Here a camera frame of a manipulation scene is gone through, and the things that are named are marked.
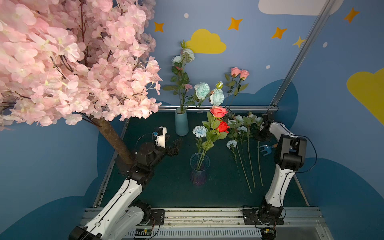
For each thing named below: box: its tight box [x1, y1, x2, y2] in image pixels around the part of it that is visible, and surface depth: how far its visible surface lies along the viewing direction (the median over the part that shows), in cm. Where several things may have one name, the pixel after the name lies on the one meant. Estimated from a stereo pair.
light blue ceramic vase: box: [175, 107, 189, 137], surface depth 98 cm
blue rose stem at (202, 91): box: [185, 81, 225, 107], surface depth 67 cm
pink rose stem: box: [224, 67, 250, 109], surface depth 92 cm
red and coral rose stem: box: [197, 105, 230, 170], surface depth 70 cm
